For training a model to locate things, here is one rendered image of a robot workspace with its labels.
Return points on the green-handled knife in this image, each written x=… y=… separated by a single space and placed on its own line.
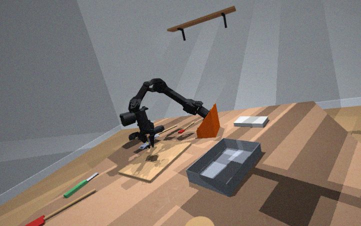
x=77 y=187

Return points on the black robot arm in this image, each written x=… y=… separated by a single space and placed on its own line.
x=139 y=114

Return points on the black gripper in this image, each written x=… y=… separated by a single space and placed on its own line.
x=145 y=129

